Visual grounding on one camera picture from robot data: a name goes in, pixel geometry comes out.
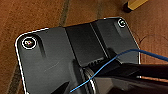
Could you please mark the small white-top table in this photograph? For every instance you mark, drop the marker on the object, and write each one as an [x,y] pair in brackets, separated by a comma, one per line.
[135,4]

